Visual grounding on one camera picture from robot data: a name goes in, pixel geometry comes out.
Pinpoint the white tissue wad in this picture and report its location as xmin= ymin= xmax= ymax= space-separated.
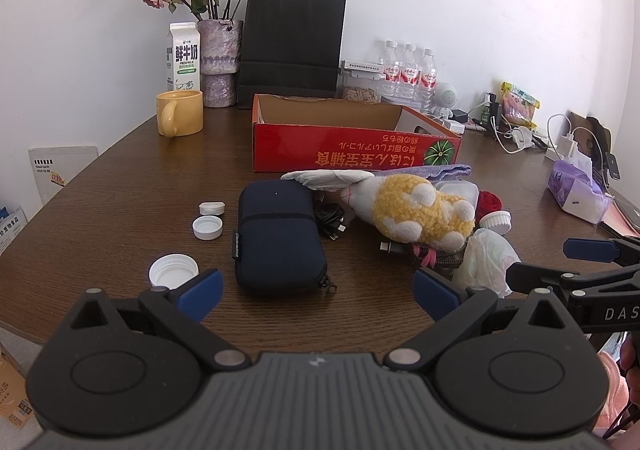
xmin=452 ymin=229 xmax=521 ymax=298

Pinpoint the large white bottle cap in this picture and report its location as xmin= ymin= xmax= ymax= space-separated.
xmin=148 ymin=254 xmax=200 ymax=289

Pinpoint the white ribbed cap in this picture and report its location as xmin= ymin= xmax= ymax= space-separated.
xmin=478 ymin=210 xmax=512 ymax=235

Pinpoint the red fabric rose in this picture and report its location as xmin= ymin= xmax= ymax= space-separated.
xmin=475 ymin=191 xmax=502 ymax=221

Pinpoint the medium white bottle cap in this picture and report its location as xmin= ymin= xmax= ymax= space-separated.
xmin=192 ymin=216 xmax=224 ymax=241

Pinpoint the small white cap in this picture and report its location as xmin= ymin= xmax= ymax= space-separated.
xmin=198 ymin=201 xmax=226 ymax=216

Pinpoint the yellow white plush toy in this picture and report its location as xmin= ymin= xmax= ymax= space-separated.
xmin=341 ymin=173 xmax=475 ymax=253

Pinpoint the navy zip pouch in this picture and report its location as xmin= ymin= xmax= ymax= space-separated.
xmin=232 ymin=180 xmax=335 ymax=298

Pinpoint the black usb cable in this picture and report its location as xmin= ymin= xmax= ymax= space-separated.
xmin=313 ymin=194 xmax=357 ymax=242

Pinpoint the white diaper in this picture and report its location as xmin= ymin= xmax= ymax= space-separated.
xmin=281 ymin=169 xmax=374 ymax=192

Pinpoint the person's hand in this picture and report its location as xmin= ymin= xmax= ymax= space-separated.
xmin=620 ymin=335 xmax=640 ymax=406

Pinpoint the purple tissue pack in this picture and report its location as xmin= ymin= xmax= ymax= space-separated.
xmin=548 ymin=159 xmax=611 ymax=225

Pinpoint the clear cotton swab box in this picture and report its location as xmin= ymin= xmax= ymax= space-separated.
xmin=434 ymin=180 xmax=480 ymax=208

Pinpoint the purple cloth pouch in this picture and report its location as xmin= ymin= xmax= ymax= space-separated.
xmin=372 ymin=164 xmax=472 ymax=182

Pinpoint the snack bag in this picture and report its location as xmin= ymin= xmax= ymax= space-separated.
xmin=500 ymin=81 xmax=540 ymax=130

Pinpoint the white paper sign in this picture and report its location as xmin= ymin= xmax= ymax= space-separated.
xmin=28 ymin=145 xmax=99 ymax=205

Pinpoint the white robot speaker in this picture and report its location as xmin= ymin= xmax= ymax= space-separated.
xmin=427 ymin=82 xmax=458 ymax=119

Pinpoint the yellow ceramic mug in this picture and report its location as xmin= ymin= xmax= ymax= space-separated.
xmin=156 ymin=90 xmax=204 ymax=139

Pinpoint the red cardboard box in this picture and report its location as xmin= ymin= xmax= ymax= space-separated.
xmin=252 ymin=94 xmax=461 ymax=173

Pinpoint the water bottle right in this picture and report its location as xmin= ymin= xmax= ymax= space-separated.
xmin=416 ymin=48 xmax=437 ymax=114

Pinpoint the water bottle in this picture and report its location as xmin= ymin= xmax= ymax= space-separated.
xmin=416 ymin=48 xmax=437 ymax=114
xmin=378 ymin=40 xmax=400 ymax=98
xmin=397 ymin=43 xmax=420 ymax=100

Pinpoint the water bottle left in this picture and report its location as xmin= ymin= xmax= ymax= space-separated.
xmin=378 ymin=40 xmax=400 ymax=98

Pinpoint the water bottle middle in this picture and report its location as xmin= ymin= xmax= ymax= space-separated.
xmin=397 ymin=43 xmax=420 ymax=100

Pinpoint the clear jar of seeds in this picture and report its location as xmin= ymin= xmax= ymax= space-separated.
xmin=340 ymin=69 xmax=382 ymax=102

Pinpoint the milk carton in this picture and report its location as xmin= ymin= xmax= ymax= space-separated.
xmin=166 ymin=22 xmax=201 ymax=91

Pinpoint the white flat box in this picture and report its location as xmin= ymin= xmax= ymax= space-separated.
xmin=342 ymin=60 xmax=383 ymax=74

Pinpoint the purple ceramic vase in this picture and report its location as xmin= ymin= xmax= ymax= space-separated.
xmin=198 ymin=20 xmax=243 ymax=108

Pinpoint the black paper bag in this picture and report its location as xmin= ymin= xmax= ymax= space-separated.
xmin=235 ymin=0 xmax=346 ymax=110

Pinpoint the white charger with cable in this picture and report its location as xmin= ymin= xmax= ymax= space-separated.
xmin=546 ymin=113 xmax=611 ymax=166

